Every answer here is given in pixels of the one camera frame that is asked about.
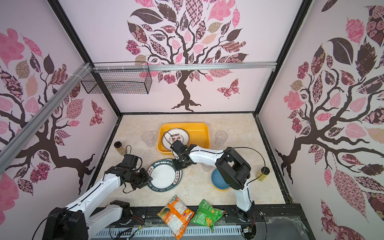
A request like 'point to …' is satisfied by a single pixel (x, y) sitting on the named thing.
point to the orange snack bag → (177, 215)
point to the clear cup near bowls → (206, 167)
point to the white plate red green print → (173, 134)
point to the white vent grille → (161, 233)
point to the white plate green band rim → (165, 178)
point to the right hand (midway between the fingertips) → (175, 165)
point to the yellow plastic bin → (198, 133)
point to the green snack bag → (206, 215)
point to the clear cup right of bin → (220, 138)
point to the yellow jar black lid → (265, 171)
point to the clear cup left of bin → (148, 137)
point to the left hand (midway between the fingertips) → (151, 182)
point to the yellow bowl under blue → (221, 190)
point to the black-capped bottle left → (120, 148)
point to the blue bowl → (218, 180)
